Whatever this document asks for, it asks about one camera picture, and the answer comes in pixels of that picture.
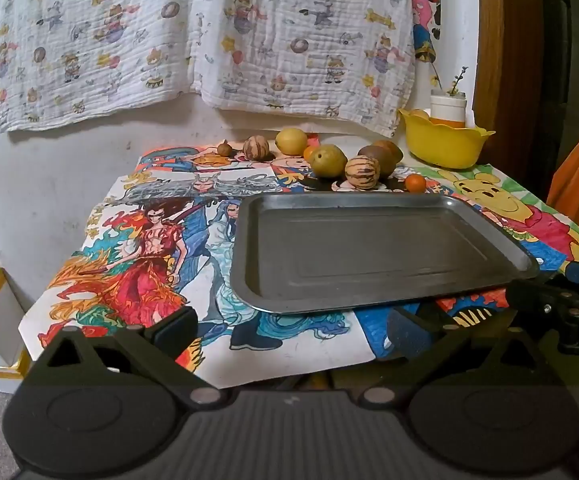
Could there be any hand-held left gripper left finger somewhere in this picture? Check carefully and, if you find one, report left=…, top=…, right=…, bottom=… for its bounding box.
left=30, top=305, right=230, bottom=408

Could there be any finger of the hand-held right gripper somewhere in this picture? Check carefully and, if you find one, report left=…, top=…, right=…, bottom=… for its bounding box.
left=507, top=280, right=570, bottom=330

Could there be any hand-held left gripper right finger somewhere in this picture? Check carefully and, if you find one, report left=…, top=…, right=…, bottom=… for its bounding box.
left=357, top=307, right=565, bottom=408

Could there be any grey metal tray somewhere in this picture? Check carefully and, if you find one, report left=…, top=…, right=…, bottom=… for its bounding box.
left=230, top=191, right=541, bottom=315

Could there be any yellow lemon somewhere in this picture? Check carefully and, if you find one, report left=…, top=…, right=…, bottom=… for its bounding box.
left=275, top=128, right=309, bottom=156

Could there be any anime figures drawing sheet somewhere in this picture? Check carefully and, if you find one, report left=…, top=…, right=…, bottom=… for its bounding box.
left=20, top=192, right=376, bottom=392

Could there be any yellow bear drawing sheet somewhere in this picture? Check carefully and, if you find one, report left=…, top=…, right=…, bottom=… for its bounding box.
left=409, top=161, right=579, bottom=273

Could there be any striped tan melon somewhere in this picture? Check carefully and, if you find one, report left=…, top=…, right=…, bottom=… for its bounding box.
left=344, top=156, right=381, bottom=192

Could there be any cartoon boy drawing sheet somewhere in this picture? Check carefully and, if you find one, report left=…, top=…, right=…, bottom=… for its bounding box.
left=137, top=141, right=320, bottom=192

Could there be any yellow plastic bowl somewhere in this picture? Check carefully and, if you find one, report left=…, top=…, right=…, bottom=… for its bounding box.
left=398, top=107, right=496, bottom=170

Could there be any striped brown round fruit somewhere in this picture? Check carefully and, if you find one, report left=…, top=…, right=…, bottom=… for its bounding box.
left=242, top=136, right=271, bottom=162

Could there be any white jar with orange base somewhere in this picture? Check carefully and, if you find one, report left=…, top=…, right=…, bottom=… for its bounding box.
left=429, top=89, right=467, bottom=128

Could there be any dried flower twig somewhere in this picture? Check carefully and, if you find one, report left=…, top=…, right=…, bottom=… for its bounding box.
left=432, top=65, right=470, bottom=96

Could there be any white printed blanket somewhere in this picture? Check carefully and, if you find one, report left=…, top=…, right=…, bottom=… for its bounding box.
left=190, top=0, right=417, bottom=139
left=0, top=0, right=198, bottom=134

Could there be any wooden door frame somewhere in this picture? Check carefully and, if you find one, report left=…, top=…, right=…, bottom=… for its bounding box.
left=473, top=0, right=537, bottom=163

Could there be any colourful wall poster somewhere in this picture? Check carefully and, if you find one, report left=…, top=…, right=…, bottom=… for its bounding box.
left=412, top=0, right=443, bottom=89

